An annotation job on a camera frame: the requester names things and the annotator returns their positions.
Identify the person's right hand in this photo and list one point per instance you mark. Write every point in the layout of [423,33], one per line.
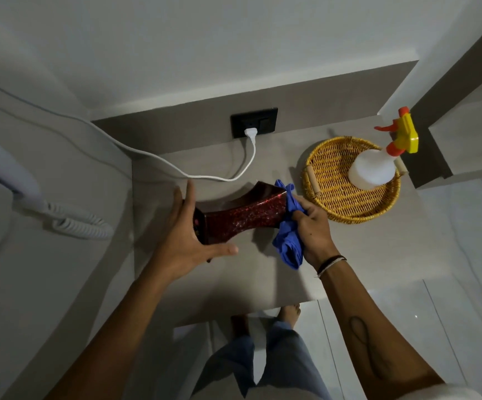
[318,237]

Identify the person's left hand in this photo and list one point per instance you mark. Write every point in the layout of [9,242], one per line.
[180,245]

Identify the person's left thumb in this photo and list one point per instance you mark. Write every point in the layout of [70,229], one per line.
[223,250]

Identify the person's left middle finger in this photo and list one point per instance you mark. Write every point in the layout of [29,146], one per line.
[177,204]

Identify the person's right fingers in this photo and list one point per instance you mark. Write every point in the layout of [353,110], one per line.
[300,222]

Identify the blue cleaning cloth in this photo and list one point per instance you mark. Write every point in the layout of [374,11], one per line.
[287,241]

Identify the dark red glossy vase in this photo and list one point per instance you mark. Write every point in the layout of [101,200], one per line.
[241,218]

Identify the person's left forearm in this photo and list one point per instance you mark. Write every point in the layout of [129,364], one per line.
[112,341]

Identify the person's right forearm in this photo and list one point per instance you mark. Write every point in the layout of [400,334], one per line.
[370,329]

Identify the round yellow wicker tray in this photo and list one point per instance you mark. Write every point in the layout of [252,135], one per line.
[336,191]

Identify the person's left foot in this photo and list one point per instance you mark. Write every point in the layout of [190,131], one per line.
[240,325]

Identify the person's foot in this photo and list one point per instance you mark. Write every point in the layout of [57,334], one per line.
[240,325]
[289,314]

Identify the person's right foot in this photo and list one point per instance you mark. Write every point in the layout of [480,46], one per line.
[289,314]

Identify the white spray bottle yellow nozzle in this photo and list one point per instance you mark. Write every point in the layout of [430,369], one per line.
[374,168]

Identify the white power plug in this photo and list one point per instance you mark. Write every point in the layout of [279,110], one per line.
[251,134]

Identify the person's left jeans leg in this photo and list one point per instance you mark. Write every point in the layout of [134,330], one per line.
[224,366]

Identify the person's jeans leg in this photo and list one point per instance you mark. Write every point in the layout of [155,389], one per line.
[224,366]
[287,358]

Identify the person's right jeans leg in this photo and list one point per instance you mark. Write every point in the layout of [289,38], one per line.
[287,358]

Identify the white shirt sleeve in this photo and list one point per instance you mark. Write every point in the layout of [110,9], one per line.
[441,393]

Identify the black wall power outlet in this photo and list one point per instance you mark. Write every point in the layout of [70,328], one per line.
[262,120]

